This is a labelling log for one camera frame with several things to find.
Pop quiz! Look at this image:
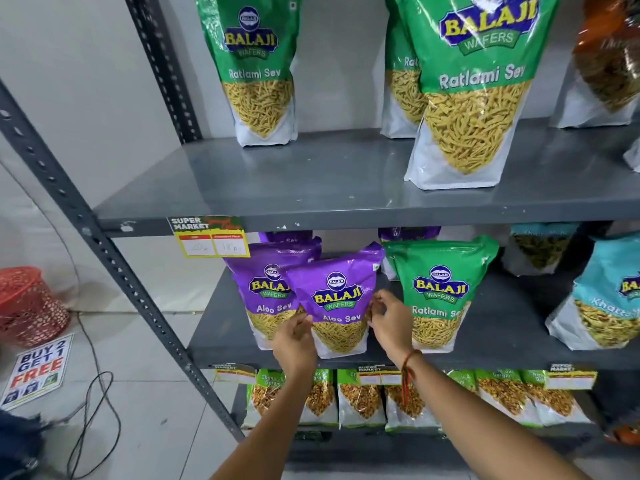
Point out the small shelf price label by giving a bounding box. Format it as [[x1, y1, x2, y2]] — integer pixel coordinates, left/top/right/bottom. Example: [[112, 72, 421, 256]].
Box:
[[214, 363, 257, 386], [544, 363, 599, 391], [357, 365, 404, 387]]

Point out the grey metal shelving rack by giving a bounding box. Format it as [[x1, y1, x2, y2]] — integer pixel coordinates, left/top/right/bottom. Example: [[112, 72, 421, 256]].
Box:
[[0, 0, 640, 480]]

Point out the person's left forearm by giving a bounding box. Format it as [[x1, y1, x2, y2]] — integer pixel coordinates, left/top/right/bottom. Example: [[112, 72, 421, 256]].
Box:
[[210, 367, 319, 480]]

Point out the person's left hand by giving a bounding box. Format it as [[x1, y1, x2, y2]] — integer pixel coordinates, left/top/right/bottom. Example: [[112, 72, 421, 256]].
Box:
[[271, 313, 319, 378]]

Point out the orange snack packet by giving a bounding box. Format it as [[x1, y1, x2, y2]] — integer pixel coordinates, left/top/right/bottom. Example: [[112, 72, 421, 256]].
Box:
[[549, 0, 640, 130]]

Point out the dark blue fabric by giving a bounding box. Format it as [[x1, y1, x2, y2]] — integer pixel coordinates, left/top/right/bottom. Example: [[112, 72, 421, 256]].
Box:
[[0, 409, 47, 480]]

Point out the yellow price label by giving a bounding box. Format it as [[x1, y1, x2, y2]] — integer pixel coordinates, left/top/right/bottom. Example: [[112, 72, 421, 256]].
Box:
[[167, 216, 251, 259]]

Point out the person's right hand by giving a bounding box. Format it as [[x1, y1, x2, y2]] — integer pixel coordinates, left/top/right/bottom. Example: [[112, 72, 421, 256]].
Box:
[[369, 289, 415, 363]]

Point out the printed offer sign board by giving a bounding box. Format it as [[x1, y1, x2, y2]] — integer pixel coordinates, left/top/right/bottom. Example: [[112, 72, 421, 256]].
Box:
[[0, 333, 75, 412]]

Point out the person's right forearm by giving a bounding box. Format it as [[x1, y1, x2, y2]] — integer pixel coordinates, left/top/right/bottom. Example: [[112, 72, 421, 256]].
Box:
[[392, 349, 592, 480]]

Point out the red thread wristband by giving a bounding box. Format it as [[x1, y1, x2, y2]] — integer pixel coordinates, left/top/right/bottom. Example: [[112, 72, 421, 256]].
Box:
[[401, 349, 424, 408]]

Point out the purple snack packet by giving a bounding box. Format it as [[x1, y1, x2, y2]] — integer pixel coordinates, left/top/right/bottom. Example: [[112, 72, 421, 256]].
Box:
[[257, 231, 314, 245], [378, 226, 442, 282], [223, 238, 323, 352], [282, 242, 386, 360]]

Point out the white snack packet corner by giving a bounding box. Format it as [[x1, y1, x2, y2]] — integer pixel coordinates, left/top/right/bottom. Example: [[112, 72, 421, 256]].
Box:
[[622, 137, 640, 173]]

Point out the green snack packet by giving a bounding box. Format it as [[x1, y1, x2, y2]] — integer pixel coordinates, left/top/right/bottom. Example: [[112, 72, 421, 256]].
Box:
[[384, 235, 500, 353], [379, 0, 432, 140], [193, 0, 305, 147], [393, 0, 564, 191]]

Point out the red perforated basket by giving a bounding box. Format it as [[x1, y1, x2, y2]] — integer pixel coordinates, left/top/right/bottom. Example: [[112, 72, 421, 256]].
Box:
[[0, 267, 71, 349]]

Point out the row of small green packets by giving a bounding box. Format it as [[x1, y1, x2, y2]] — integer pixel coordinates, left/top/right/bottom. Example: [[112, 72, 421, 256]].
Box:
[[242, 368, 593, 431]]

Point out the black cable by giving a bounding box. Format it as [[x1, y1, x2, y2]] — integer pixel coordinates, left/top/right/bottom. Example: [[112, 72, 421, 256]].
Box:
[[47, 313, 123, 480]]

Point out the teal snack packet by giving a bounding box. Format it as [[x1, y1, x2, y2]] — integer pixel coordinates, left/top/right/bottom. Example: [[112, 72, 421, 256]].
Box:
[[502, 223, 581, 277], [544, 232, 640, 352]]

